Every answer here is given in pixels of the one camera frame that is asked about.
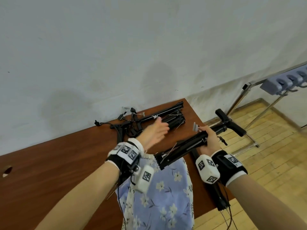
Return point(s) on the person's left hand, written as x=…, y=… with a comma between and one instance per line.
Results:
x=156, y=135

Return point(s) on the blue fabric bag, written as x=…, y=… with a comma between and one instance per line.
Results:
x=165, y=196

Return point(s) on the metal clothes rack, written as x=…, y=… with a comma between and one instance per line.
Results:
x=239, y=98

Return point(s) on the black bracket arm with knob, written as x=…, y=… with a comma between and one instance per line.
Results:
x=189, y=143

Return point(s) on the purple hook rail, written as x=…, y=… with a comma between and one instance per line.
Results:
x=273, y=87

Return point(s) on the person's right hand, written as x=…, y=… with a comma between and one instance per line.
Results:
x=212, y=141

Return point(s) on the pile of black tripods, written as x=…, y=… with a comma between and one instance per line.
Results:
x=172, y=120

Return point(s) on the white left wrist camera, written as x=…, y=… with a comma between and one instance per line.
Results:
x=144, y=178

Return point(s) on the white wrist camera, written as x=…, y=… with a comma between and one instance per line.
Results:
x=207, y=168
x=144, y=178

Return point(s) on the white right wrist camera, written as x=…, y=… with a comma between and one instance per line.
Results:
x=207, y=168

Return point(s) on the person's right forearm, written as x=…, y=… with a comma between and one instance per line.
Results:
x=263, y=201

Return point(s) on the person's left forearm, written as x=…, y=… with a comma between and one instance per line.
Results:
x=81, y=198

